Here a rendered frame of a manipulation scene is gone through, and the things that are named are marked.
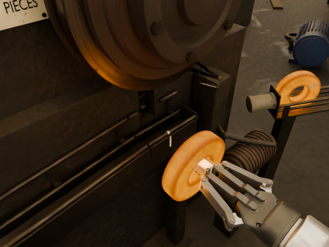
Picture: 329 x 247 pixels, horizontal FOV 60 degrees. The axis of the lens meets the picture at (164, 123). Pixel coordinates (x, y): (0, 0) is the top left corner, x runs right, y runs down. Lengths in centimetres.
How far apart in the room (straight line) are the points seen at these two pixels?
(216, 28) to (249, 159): 55
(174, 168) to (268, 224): 18
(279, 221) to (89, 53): 43
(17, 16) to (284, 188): 148
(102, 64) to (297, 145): 161
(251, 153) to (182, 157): 59
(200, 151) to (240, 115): 160
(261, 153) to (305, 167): 79
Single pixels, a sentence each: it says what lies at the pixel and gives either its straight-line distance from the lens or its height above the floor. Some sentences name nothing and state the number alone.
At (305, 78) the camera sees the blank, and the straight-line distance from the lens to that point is 108.
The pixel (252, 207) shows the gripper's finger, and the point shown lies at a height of 85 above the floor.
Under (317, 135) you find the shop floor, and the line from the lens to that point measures 214.
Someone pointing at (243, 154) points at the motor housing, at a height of 53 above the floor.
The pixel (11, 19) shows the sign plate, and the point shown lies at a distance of 62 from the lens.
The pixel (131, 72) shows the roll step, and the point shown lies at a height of 97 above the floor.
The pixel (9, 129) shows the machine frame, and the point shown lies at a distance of 68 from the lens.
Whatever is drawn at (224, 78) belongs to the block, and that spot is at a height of 80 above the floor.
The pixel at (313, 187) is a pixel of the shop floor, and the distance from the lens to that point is 179.
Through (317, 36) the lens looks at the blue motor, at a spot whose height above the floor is 33.
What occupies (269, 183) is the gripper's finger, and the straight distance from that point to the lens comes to 56.
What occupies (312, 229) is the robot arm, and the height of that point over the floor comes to 87.
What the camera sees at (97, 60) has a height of 101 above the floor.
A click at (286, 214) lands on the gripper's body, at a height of 87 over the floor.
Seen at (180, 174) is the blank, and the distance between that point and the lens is 52.
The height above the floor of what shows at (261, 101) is 69.
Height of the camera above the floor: 126
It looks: 40 degrees down
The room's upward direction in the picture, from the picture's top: straight up
